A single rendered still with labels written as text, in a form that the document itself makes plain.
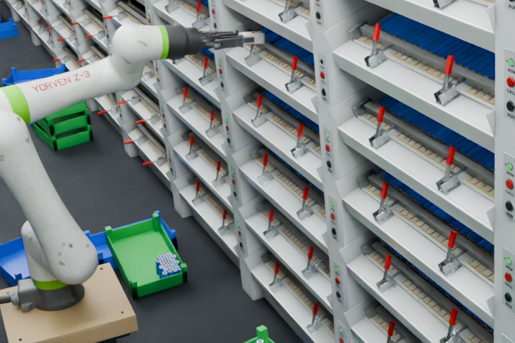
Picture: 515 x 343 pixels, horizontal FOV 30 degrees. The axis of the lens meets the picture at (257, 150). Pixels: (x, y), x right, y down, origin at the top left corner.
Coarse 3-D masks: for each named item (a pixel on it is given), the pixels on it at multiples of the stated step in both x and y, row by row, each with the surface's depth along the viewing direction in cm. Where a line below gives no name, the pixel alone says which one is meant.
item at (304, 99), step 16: (224, 48) 285; (240, 48) 284; (256, 48) 280; (240, 64) 277; (256, 64) 271; (256, 80) 271; (272, 80) 259; (288, 80) 255; (304, 80) 252; (288, 96) 250; (304, 96) 245; (304, 112) 244
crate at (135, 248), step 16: (144, 224) 353; (160, 224) 351; (112, 240) 348; (128, 240) 351; (144, 240) 352; (160, 240) 352; (128, 256) 345; (144, 256) 345; (176, 256) 340; (128, 272) 339; (144, 272) 339; (128, 288) 333; (144, 288) 329; (160, 288) 332
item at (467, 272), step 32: (352, 192) 234; (384, 192) 218; (416, 192) 221; (384, 224) 219; (416, 224) 213; (448, 224) 208; (416, 256) 206; (448, 256) 197; (480, 256) 194; (448, 288) 198; (480, 288) 191
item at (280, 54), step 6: (264, 42) 275; (270, 48) 270; (276, 48) 269; (276, 54) 267; (282, 54) 264; (288, 54) 262; (276, 60) 265; (282, 60) 264; (288, 60) 260; (282, 66) 262; (300, 66) 254; (306, 66) 253; (300, 72) 256; (312, 72) 248; (312, 78) 250; (312, 84) 246
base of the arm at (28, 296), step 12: (24, 288) 268; (36, 288) 267; (60, 288) 266; (72, 288) 269; (0, 300) 268; (12, 300) 267; (24, 300) 267; (36, 300) 268; (48, 300) 266; (60, 300) 266; (72, 300) 268
